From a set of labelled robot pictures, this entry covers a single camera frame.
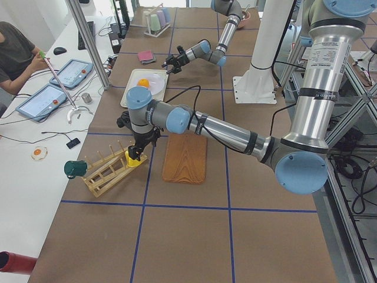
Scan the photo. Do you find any fried egg toy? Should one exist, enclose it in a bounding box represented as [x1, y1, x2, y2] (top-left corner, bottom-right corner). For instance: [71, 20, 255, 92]
[31, 146, 48, 161]

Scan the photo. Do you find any orange fruit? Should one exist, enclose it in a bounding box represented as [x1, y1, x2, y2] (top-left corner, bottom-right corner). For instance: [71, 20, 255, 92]
[137, 78, 150, 88]

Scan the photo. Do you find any teach pendant tablet near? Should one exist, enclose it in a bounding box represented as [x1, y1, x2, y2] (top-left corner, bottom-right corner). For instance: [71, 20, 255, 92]
[16, 84, 67, 121]

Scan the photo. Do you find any dark green mug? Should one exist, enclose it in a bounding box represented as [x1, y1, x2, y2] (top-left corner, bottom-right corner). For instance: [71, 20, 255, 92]
[64, 160, 88, 179]

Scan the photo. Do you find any cream bear tray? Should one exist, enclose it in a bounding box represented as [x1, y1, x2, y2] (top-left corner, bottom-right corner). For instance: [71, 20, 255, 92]
[120, 69, 168, 108]

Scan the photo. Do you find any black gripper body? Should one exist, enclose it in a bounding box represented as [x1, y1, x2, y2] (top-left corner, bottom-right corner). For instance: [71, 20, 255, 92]
[116, 113, 161, 149]
[174, 45, 190, 70]

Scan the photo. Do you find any pink bowl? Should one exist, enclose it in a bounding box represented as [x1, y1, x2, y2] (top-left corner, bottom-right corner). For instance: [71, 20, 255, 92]
[237, 11, 251, 29]

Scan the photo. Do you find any seated person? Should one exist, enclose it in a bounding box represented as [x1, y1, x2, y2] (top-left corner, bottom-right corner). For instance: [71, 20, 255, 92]
[1, 21, 48, 95]

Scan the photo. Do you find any blue plastic cup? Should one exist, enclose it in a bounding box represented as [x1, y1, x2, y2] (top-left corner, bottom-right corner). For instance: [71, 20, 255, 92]
[161, 7, 171, 23]

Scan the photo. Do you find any black keyboard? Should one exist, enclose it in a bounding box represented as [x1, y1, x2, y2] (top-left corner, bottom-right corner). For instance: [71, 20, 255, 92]
[77, 20, 95, 50]

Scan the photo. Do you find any yellow mug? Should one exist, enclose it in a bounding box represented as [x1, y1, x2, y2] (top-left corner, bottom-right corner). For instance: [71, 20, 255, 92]
[125, 150, 141, 167]

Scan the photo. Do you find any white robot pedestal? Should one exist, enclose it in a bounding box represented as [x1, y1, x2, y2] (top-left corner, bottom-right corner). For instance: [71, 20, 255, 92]
[233, 0, 295, 104]

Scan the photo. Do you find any pink cloth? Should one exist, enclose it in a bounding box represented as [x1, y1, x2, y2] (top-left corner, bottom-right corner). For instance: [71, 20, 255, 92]
[137, 50, 156, 64]

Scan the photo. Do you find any purple plastic cup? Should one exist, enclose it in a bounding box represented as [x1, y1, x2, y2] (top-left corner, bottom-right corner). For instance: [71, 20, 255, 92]
[156, 9, 166, 27]

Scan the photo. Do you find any white wire cup rack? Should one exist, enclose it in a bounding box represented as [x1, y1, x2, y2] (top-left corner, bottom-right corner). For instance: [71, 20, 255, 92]
[143, 3, 171, 38]

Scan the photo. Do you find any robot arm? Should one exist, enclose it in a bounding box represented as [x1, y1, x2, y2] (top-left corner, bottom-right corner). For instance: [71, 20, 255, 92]
[161, 0, 242, 74]
[125, 1, 376, 195]

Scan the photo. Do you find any green plastic cup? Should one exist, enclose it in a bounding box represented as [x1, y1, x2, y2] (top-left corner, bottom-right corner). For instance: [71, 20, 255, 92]
[150, 14, 161, 33]

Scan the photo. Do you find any wooden dish rack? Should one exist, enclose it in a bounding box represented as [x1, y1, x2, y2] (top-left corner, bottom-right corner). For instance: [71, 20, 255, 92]
[82, 140, 148, 198]

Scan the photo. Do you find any black computer mouse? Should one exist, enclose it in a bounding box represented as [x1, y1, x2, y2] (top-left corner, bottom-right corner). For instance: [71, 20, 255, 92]
[53, 47, 67, 55]

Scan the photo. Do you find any red cylinder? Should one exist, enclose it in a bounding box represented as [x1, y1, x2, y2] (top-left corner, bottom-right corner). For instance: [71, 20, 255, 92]
[1, 251, 37, 275]

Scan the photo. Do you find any teach pendant tablet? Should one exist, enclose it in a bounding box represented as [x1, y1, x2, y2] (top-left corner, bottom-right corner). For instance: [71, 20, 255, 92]
[16, 84, 67, 121]
[57, 59, 93, 90]

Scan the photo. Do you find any teach pendant tablet far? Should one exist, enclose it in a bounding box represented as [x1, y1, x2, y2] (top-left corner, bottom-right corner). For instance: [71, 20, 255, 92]
[57, 59, 93, 90]

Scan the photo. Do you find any white plate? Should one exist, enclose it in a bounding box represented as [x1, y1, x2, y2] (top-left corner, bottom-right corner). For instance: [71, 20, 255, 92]
[136, 74, 164, 96]

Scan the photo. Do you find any small black device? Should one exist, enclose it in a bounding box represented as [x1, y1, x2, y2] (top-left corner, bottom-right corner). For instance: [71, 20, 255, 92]
[66, 138, 81, 149]

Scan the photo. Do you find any small metal cylinder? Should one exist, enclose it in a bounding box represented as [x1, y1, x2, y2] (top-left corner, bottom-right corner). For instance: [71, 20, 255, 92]
[81, 93, 92, 104]

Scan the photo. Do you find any wooden cutting board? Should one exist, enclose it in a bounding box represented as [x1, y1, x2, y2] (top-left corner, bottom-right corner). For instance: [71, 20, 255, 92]
[162, 134, 207, 185]

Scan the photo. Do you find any aluminium frame post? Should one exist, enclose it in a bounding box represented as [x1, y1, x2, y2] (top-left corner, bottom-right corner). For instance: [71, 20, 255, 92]
[65, 0, 110, 90]

